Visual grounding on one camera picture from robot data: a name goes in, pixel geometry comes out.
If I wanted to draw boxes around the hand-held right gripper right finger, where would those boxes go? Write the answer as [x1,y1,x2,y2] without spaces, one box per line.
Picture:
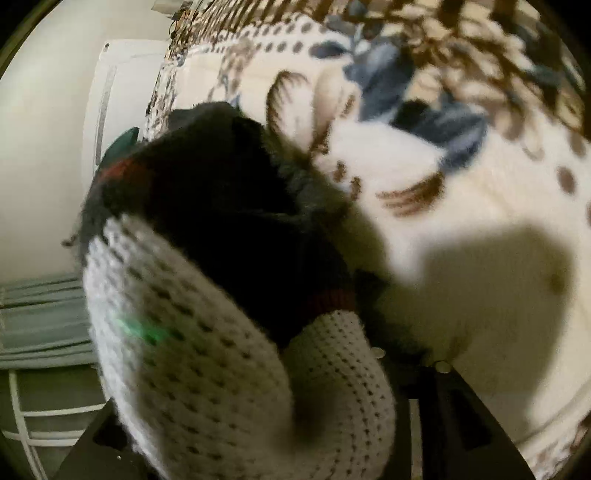
[373,347,537,480]

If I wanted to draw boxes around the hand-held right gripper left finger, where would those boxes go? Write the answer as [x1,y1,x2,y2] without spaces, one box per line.
[54,405,154,480]

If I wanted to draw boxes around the black and white knit sweater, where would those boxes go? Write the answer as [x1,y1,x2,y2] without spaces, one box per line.
[62,102,431,480]

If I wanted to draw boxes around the white framed window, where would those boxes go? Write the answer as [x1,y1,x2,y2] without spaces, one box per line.
[0,369,112,480]

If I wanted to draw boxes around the grey curtain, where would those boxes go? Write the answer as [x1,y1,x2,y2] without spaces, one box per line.
[0,272,100,371]

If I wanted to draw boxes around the floral quilt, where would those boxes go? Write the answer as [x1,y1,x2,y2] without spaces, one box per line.
[148,0,591,477]

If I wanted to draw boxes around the dark green blanket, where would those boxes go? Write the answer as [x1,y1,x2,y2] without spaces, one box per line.
[99,126,140,169]

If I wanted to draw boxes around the brown checked blanket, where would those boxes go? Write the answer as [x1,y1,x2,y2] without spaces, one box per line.
[166,0,324,66]

